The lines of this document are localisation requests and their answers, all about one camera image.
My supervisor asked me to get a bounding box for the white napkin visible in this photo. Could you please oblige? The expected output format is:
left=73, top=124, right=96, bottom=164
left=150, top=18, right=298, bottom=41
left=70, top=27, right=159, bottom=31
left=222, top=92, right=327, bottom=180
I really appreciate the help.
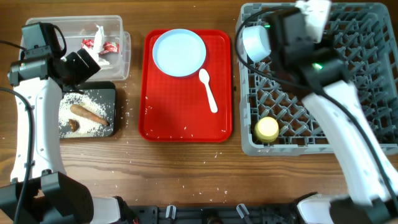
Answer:
left=81, top=25, right=110, bottom=67

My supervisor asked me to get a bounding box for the red snack wrapper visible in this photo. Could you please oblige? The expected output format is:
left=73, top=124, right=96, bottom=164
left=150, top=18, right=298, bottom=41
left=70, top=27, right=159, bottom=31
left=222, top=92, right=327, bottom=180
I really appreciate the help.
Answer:
left=81, top=39, right=119, bottom=55

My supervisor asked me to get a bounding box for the brown carrot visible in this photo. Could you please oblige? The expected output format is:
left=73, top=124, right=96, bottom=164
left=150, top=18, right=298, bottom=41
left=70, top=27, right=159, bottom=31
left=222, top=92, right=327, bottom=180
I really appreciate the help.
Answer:
left=70, top=105, right=109, bottom=126

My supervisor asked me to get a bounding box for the brown food scrap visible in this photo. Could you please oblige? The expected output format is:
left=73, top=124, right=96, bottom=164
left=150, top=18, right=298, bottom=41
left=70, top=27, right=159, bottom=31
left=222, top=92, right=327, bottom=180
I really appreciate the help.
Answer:
left=68, top=119, right=80, bottom=133

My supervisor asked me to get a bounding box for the white rice pile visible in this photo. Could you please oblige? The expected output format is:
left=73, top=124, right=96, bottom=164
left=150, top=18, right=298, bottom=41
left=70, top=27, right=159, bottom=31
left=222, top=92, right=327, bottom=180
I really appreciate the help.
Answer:
left=58, top=90, right=114, bottom=139

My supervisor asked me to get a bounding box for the light blue plate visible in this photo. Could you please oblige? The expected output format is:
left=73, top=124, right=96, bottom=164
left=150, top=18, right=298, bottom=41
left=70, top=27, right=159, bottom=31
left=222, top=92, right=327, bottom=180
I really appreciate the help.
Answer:
left=152, top=29, right=206, bottom=77

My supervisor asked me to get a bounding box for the light blue bowl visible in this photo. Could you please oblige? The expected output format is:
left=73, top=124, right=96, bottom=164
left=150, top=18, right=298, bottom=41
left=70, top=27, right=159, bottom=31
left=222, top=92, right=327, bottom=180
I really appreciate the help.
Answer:
left=243, top=26, right=271, bottom=63

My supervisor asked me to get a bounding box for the yellow plastic cup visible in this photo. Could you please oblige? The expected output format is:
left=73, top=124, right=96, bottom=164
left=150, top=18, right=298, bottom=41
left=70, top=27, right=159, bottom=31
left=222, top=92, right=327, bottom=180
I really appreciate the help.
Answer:
left=254, top=116, right=279, bottom=143

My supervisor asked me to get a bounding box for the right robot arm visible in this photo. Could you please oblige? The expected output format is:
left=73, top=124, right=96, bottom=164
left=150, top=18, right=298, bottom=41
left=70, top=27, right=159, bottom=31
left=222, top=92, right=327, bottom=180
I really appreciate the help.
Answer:
left=266, top=7, right=397, bottom=223

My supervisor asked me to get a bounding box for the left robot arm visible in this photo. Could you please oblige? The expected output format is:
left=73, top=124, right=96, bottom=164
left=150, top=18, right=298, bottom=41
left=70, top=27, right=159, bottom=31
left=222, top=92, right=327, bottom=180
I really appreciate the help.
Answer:
left=1, top=22, right=139, bottom=223

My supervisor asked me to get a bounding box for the clear plastic bin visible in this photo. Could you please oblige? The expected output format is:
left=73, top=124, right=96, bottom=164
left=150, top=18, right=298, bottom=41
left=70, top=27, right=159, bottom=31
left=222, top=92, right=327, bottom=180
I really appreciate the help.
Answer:
left=26, top=15, right=131, bottom=82

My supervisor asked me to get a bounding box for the black plastic tray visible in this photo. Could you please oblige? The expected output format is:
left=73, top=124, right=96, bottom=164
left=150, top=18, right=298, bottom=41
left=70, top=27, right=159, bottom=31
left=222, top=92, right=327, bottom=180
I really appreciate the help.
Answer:
left=57, top=82, right=118, bottom=138

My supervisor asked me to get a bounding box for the red serving tray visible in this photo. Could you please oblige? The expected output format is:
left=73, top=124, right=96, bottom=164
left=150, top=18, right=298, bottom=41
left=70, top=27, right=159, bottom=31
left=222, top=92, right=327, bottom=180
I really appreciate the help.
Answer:
left=139, top=29, right=233, bottom=142

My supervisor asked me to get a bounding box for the white plastic spoon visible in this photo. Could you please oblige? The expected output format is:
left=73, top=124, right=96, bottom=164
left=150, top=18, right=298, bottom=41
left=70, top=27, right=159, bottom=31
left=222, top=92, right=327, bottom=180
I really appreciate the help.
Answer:
left=199, top=68, right=218, bottom=113

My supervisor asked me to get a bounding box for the left black cable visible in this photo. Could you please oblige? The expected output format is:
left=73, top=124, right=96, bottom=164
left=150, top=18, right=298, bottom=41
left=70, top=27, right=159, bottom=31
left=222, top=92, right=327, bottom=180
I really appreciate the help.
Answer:
left=0, top=40, right=68, bottom=224

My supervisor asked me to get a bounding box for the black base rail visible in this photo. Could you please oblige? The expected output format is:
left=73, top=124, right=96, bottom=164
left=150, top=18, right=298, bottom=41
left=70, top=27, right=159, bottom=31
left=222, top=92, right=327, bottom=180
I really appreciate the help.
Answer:
left=130, top=203, right=302, bottom=224

